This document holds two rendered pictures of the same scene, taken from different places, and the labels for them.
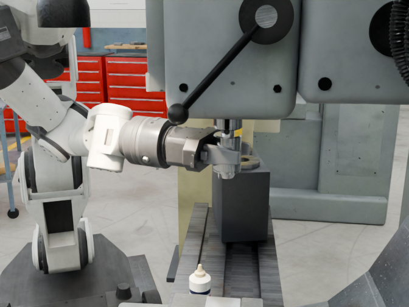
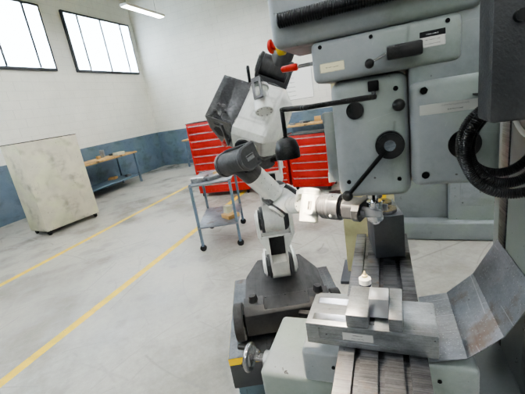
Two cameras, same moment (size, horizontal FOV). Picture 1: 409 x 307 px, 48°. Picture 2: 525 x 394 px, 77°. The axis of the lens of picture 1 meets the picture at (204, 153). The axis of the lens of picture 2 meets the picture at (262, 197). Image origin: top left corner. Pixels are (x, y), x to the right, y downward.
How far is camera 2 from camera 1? 0.31 m
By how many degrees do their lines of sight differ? 16
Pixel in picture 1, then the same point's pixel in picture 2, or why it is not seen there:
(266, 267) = (405, 272)
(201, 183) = not seen: hidden behind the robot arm
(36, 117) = (268, 195)
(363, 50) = (446, 156)
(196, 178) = not seen: hidden behind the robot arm
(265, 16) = (389, 145)
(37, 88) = (268, 180)
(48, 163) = (270, 216)
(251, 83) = (385, 177)
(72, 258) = (286, 269)
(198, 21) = (354, 149)
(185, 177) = not seen: hidden behind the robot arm
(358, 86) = (444, 174)
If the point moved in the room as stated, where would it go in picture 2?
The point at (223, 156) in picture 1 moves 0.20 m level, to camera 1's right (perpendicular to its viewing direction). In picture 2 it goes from (373, 213) to (446, 209)
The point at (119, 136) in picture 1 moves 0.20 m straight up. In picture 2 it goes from (315, 204) to (308, 145)
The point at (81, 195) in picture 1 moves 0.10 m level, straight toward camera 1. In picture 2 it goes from (289, 233) to (291, 240)
